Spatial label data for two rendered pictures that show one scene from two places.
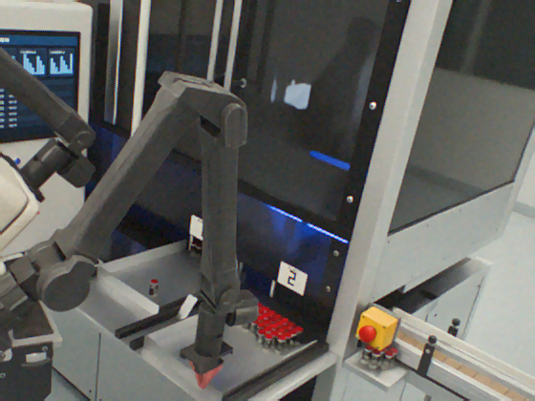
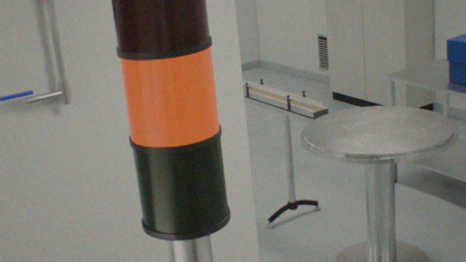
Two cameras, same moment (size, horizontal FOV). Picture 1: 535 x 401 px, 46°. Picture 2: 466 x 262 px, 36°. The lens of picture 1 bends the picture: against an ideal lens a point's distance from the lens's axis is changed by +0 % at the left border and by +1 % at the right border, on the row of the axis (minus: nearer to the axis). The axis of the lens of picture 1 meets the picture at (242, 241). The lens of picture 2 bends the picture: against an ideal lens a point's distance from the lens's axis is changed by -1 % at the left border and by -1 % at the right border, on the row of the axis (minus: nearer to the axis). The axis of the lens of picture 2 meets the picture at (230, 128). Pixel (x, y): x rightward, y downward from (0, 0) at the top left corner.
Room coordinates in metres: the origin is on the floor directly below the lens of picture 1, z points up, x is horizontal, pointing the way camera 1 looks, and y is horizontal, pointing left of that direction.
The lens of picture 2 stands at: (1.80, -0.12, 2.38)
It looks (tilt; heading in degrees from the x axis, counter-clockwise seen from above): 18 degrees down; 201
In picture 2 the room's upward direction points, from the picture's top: 6 degrees counter-clockwise
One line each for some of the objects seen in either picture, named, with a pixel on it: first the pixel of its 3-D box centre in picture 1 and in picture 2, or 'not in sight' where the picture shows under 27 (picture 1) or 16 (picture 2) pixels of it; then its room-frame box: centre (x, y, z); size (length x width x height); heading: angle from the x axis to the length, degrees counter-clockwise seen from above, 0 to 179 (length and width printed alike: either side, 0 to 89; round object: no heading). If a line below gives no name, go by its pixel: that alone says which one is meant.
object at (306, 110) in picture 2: not in sight; (188, 70); (-3.84, -2.65, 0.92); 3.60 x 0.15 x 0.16; 52
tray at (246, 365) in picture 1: (232, 344); not in sight; (1.28, -0.02, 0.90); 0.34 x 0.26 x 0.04; 141
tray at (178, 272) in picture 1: (173, 274); not in sight; (1.58, 0.18, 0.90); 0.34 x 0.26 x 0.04; 142
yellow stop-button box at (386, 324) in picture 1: (377, 327); not in sight; (1.30, -0.36, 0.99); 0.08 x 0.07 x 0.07; 142
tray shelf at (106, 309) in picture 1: (195, 316); not in sight; (1.42, 0.09, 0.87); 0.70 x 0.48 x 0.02; 52
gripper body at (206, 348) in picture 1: (208, 342); not in sight; (1.09, 0.04, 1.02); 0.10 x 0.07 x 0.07; 141
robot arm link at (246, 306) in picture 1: (230, 300); not in sight; (1.12, 0.00, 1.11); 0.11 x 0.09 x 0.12; 127
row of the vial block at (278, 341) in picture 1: (256, 329); not in sight; (1.34, -0.07, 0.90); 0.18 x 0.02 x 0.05; 51
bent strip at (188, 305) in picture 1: (172, 313); not in sight; (1.35, 0.14, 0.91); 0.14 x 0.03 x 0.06; 142
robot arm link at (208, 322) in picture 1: (214, 316); not in sight; (1.10, 0.03, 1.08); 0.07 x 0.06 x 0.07; 127
